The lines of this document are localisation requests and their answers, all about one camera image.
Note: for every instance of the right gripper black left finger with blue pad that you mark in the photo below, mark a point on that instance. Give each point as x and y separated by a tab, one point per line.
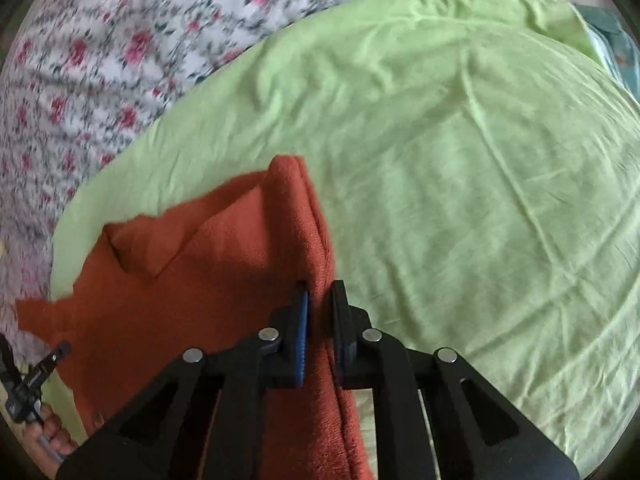
284	342

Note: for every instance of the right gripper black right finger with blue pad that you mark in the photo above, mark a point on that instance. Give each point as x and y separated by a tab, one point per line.
355	341

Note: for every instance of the rust orange knit sweater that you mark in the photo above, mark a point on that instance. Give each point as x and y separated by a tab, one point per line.
205	274

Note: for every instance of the person's left hand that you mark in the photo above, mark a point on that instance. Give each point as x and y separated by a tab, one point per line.
42	439

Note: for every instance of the light green bed sheet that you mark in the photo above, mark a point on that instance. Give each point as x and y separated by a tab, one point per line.
478	168

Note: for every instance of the red floral white quilt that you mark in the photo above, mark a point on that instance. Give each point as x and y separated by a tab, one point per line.
82	80

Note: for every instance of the teal patterned fabric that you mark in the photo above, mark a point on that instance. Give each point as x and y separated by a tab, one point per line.
617	50

